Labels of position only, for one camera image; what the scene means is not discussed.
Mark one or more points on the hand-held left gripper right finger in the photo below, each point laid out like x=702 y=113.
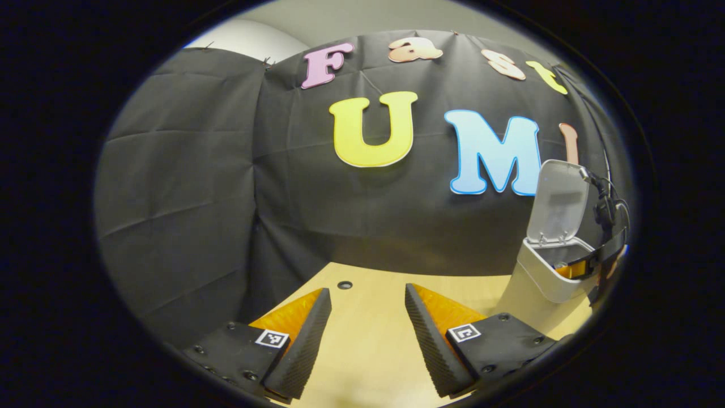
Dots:
x=433 y=351

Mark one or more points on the black backdrop cloth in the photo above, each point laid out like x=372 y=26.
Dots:
x=340 y=215

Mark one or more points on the white desktop garbage bin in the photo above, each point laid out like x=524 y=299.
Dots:
x=538 y=277

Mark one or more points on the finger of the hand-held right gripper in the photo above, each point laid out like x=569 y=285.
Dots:
x=592 y=259

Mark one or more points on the light wooden desktop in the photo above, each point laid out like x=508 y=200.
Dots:
x=368 y=340

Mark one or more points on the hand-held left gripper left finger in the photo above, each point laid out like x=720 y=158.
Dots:
x=303 y=351

